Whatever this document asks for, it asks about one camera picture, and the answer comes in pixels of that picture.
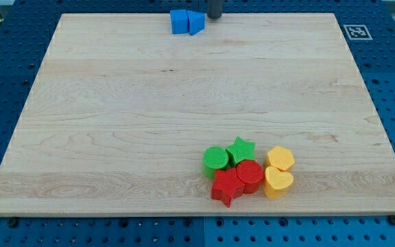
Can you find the blue triangle block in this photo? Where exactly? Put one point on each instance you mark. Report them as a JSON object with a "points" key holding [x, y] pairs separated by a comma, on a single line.
{"points": [[196, 22]]}

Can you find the green cylinder block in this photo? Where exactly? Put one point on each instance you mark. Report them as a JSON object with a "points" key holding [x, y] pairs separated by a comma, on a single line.
{"points": [[214, 158]]}

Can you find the green star block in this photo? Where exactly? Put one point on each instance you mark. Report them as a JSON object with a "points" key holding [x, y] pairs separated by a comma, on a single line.
{"points": [[239, 151]]}

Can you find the red star block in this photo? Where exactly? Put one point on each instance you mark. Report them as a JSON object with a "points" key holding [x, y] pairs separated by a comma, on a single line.
{"points": [[227, 186]]}

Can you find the red cylinder block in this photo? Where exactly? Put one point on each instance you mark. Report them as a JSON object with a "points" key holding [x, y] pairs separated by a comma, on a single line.
{"points": [[251, 174]]}

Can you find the wooden board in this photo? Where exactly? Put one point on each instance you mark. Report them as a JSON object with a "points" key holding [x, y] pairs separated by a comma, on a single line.
{"points": [[121, 111]]}

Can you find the yellow hexagon block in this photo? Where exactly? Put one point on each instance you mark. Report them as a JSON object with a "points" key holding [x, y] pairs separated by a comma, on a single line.
{"points": [[280, 158]]}

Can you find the yellow heart block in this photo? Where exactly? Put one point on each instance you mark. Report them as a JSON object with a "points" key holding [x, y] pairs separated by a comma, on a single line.
{"points": [[276, 183]]}

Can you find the blue cube block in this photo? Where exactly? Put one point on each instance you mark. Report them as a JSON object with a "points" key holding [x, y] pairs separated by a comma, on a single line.
{"points": [[179, 22]]}

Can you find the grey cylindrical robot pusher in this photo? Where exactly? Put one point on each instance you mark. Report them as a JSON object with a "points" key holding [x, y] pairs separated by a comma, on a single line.
{"points": [[215, 8]]}

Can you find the white fiducial marker tag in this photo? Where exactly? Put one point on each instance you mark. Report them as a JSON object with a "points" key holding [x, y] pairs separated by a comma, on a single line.
{"points": [[357, 32]]}

